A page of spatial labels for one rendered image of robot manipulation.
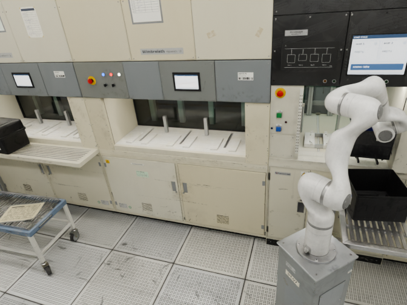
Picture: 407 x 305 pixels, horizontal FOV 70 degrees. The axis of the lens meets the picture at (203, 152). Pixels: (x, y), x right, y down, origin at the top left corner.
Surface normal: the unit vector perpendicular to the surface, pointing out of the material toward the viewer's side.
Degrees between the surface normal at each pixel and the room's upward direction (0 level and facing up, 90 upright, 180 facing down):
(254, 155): 90
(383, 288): 0
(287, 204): 90
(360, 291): 0
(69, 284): 0
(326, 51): 90
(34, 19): 90
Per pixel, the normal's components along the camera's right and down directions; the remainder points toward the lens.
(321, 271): -0.08, -0.87
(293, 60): -0.31, 0.48
